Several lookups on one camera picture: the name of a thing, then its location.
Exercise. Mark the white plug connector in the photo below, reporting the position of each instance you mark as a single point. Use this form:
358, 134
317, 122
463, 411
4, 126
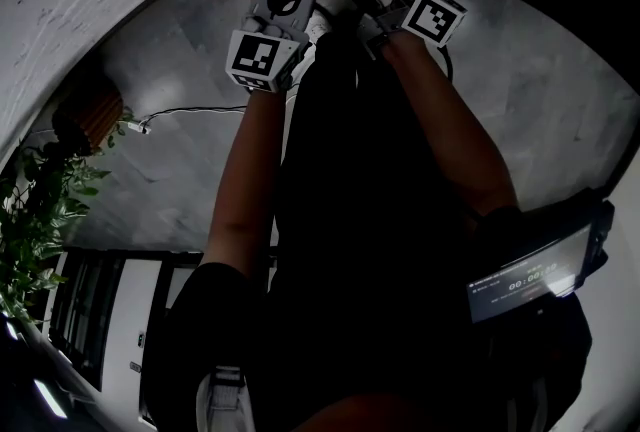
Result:
140, 125

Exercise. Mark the green leafy plant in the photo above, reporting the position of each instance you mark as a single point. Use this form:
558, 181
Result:
35, 215

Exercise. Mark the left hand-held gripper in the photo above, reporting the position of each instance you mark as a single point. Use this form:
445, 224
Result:
256, 56

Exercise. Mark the chest-mounted phone with screen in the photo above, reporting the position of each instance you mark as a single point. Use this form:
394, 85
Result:
530, 275

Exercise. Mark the ribbed wooden plant pot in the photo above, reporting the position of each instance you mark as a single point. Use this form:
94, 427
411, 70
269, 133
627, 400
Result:
95, 117

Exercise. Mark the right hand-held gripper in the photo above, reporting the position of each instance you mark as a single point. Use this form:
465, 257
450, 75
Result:
432, 15

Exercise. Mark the person's right forearm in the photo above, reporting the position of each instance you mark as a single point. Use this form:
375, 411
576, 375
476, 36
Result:
450, 130

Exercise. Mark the person's black clothing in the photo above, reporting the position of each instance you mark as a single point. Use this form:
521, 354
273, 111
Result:
360, 240

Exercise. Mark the person's left forearm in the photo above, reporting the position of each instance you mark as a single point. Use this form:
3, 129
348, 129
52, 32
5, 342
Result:
247, 180

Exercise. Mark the black framed glass door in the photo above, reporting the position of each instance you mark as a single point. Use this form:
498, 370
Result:
100, 315

